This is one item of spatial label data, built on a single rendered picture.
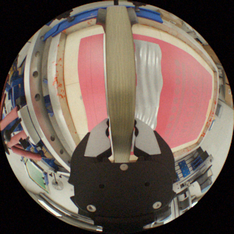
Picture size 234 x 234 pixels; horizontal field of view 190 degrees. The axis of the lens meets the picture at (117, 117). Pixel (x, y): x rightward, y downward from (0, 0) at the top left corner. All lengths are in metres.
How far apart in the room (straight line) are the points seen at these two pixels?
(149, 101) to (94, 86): 0.14
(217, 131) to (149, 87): 3.71
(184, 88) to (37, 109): 0.43
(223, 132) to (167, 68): 3.63
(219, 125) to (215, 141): 0.59
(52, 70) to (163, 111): 0.32
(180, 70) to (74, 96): 0.31
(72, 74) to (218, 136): 3.93
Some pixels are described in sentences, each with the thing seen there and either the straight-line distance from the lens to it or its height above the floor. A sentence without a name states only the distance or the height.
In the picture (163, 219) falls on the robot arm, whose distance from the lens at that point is 0.77.
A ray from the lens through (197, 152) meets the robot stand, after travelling 0.88.
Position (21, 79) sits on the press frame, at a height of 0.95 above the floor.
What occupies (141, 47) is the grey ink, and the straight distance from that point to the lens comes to 0.20.
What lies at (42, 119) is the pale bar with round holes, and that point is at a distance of 0.25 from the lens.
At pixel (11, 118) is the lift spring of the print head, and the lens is 0.49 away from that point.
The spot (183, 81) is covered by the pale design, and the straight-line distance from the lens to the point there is 0.27.
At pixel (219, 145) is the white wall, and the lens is 3.87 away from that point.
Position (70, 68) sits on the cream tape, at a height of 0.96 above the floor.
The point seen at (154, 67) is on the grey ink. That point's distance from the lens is 0.20.
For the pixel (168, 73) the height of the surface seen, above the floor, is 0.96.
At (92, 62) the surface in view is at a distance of 0.20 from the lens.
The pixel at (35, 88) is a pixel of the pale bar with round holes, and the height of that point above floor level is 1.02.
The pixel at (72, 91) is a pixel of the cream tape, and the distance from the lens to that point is 0.22.
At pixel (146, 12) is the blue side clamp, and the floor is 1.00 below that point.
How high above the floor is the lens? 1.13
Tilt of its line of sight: 63 degrees down
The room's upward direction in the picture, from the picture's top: 177 degrees counter-clockwise
